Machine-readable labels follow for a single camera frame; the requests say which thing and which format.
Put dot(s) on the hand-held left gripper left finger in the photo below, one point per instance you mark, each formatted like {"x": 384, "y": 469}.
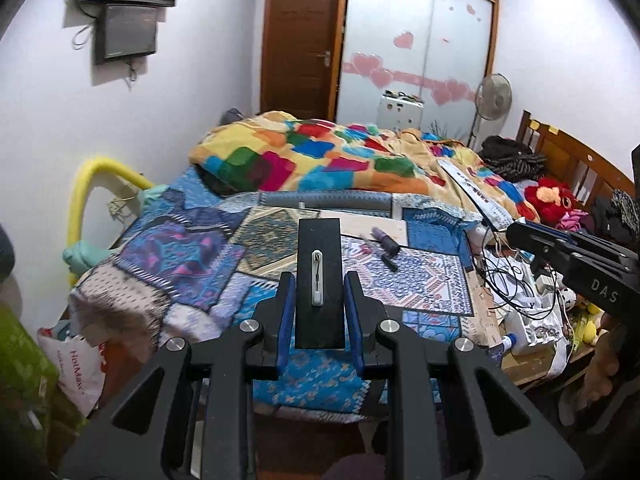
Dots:
{"x": 286, "y": 320}

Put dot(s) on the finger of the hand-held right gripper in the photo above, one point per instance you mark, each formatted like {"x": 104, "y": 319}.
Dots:
{"x": 605, "y": 252}
{"x": 540, "y": 247}

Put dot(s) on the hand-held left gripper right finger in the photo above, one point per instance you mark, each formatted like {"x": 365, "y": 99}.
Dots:
{"x": 352, "y": 320}

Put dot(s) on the black box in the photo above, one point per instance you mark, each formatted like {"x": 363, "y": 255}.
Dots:
{"x": 320, "y": 325}

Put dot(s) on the person's right hand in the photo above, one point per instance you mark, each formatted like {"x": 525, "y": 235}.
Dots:
{"x": 600, "y": 360}

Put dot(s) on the black patterned clothing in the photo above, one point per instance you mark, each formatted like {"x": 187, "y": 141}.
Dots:
{"x": 620, "y": 215}

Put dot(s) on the yellow plush toy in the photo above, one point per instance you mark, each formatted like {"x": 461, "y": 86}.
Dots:
{"x": 590, "y": 322}

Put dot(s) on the red plush toy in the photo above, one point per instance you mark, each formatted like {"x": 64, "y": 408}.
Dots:
{"x": 550, "y": 200}

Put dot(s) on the black pen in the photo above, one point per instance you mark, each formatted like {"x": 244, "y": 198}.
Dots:
{"x": 389, "y": 262}

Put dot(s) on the white power strip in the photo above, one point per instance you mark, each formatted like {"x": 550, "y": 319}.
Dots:
{"x": 527, "y": 331}

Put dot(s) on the long white paper strip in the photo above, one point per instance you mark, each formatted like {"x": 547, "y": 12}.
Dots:
{"x": 475, "y": 192}

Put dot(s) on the purple thread spool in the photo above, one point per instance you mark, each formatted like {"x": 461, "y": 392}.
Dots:
{"x": 385, "y": 241}

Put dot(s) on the black striped bag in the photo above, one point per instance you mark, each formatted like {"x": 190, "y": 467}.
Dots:
{"x": 510, "y": 157}

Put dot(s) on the brown wooden headboard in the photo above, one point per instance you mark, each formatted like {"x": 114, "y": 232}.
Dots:
{"x": 570, "y": 155}

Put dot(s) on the beige board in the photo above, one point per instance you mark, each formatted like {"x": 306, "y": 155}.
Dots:
{"x": 365, "y": 222}

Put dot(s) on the blue patchwork bedspread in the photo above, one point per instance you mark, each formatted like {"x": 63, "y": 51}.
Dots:
{"x": 200, "y": 260}

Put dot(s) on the person's leg in dark trousers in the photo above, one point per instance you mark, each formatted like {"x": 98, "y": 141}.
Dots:
{"x": 365, "y": 467}

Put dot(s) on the standing electric fan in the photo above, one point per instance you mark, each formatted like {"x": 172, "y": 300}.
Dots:
{"x": 495, "y": 95}

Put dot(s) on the colourful checked blanket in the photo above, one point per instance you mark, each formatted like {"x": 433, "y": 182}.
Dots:
{"x": 325, "y": 155}

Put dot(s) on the small white cabinet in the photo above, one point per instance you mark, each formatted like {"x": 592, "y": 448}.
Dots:
{"x": 400, "y": 110}

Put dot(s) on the teal cloth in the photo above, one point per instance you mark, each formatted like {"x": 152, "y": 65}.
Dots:
{"x": 87, "y": 257}

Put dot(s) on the white shopping bag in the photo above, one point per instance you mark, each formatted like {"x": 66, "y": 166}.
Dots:
{"x": 75, "y": 370}

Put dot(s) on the wooden wardrobe with frosted doors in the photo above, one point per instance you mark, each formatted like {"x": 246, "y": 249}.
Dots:
{"x": 415, "y": 45}

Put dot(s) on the yellow foam tube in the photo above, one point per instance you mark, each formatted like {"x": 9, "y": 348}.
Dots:
{"x": 85, "y": 180}

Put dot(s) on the green patterned bag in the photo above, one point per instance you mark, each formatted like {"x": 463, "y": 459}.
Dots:
{"x": 25, "y": 385}

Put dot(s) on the brown wooden door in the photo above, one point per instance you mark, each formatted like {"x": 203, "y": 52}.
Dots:
{"x": 300, "y": 45}

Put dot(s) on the small black wall monitor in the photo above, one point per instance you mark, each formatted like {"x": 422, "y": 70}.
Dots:
{"x": 127, "y": 32}

